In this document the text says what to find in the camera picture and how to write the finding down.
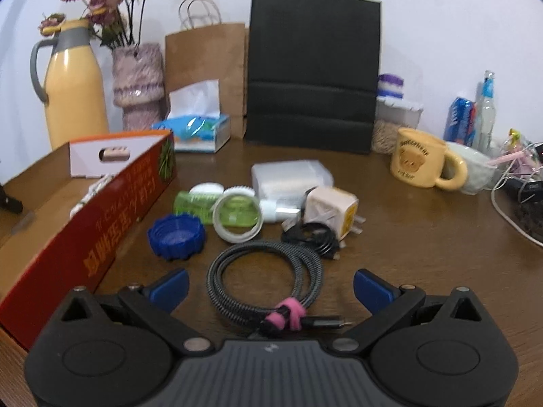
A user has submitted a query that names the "black paper bag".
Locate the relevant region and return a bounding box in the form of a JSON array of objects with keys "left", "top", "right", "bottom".
[{"left": 243, "top": 0, "right": 382, "bottom": 155}]

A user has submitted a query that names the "purple white striped jar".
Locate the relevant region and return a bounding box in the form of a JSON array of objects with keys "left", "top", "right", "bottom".
[{"left": 377, "top": 73, "right": 404, "bottom": 100}]

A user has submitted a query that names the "beige cube charger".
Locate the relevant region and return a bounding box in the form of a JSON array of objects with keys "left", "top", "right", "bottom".
[{"left": 304, "top": 186, "right": 364, "bottom": 242}]

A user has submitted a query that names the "clear grain container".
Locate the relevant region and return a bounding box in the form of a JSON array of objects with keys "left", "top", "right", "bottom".
[{"left": 372, "top": 95, "right": 425, "bottom": 154}]

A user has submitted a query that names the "blue tissue pack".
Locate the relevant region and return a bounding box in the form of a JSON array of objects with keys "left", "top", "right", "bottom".
[{"left": 151, "top": 78, "right": 221, "bottom": 141}]

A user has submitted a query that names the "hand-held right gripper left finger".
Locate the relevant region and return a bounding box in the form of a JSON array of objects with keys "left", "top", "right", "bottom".
[{"left": 61, "top": 268, "right": 214, "bottom": 355}]

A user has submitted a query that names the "yellow bear mug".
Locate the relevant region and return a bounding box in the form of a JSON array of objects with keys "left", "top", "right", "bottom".
[{"left": 390, "top": 127, "right": 468, "bottom": 190}]

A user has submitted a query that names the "yellow thermos jug grey handle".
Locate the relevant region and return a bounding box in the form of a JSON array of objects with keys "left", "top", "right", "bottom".
[{"left": 30, "top": 19, "right": 110, "bottom": 151}]

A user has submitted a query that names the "red cardboard box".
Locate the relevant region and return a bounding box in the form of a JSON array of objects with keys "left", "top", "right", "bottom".
[{"left": 0, "top": 129, "right": 176, "bottom": 350}]

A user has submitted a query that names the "thin black cable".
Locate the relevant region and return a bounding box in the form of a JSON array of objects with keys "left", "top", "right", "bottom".
[{"left": 281, "top": 219, "right": 345, "bottom": 262}]

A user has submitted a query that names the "pink stick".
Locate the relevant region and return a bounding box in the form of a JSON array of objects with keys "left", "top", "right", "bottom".
[{"left": 488, "top": 153, "right": 537, "bottom": 170}]

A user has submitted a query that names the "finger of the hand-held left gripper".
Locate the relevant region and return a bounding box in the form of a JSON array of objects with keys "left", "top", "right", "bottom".
[{"left": 0, "top": 184, "right": 24, "bottom": 215}]

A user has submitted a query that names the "white ceramic cup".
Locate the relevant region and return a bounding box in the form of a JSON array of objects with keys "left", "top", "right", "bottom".
[{"left": 445, "top": 141, "right": 499, "bottom": 196}]

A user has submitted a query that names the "white tape roll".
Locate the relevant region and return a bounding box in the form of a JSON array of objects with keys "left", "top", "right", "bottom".
[{"left": 211, "top": 194, "right": 264, "bottom": 245}]

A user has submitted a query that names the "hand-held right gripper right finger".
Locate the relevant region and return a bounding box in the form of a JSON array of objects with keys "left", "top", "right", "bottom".
[{"left": 331, "top": 269, "right": 483, "bottom": 355}]

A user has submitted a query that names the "white plug charger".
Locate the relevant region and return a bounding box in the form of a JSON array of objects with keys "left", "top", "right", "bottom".
[{"left": 259, "top": 199, "right": 306, "bottom": 225}]

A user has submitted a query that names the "blue ribbed jar lid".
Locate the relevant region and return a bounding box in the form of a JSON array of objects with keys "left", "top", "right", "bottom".
[{"left": 148, "top": 214, "right": 207, "bottom": 262}]

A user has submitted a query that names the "green bottle white ribbed cap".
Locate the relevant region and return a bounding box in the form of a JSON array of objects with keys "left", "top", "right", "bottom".
[{"left": 173, "top": 185, "right": 256, "bottom": 226}]

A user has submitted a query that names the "small white round case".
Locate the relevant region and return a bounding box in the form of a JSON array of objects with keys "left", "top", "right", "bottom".
[{"left": 189, "top": 182, "right": 220, "bottom": 197}]

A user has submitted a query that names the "grey braided cable pink tie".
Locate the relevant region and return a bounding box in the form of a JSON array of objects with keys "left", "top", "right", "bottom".
[{"left": 207, "top": 241, "right": 353, "bottom": 336}]

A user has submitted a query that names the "dark tangled clutter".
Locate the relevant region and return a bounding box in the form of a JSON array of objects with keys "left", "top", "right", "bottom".
[{"left": 507, "top": 176, "right": 543, "bottom": 238}]

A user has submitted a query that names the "brown paper bag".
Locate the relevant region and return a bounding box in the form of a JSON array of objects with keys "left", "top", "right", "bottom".
[{"left": 165, "top": 0, "right": 249, "bottom": 138}]

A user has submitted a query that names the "pink mottled vase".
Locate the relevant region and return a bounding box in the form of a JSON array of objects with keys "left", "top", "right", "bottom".
[{"left": 111, "top": 42, "right": 166, "bottom": 132}]

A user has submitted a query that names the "clear bottle blue label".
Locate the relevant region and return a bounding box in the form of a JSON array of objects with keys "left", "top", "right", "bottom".
[{"left": 474, "top": 70, "right": 498, "bottom": 153}]

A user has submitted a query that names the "white power adapter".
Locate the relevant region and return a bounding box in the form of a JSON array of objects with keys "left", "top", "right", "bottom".
[{"left": 251, "top": 160, "right": 334, "bottom": 208}]

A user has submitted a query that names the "white cable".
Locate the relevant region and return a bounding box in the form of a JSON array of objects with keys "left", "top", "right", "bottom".
[{"left": 491, "top": 165, "right": 543, "bottom": 249}]

